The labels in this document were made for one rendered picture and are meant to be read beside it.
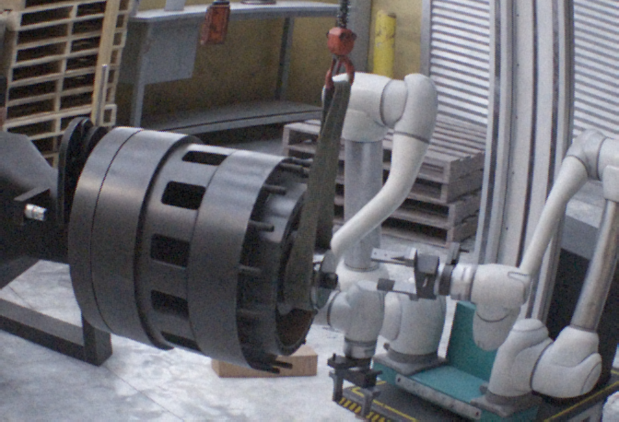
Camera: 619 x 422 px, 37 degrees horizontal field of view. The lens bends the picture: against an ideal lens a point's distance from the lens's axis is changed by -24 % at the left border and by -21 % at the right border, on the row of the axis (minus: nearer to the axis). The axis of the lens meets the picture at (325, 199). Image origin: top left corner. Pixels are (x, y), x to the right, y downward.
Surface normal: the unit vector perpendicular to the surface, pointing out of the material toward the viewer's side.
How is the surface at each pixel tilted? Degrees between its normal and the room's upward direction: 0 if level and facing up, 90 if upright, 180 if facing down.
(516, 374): 91
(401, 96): 65
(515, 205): 90
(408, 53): 90
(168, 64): 90
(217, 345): 124
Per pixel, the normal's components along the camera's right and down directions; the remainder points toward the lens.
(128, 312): -0.31, 0.58
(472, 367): -0.80, 0.07
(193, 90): 0.72, 0.23
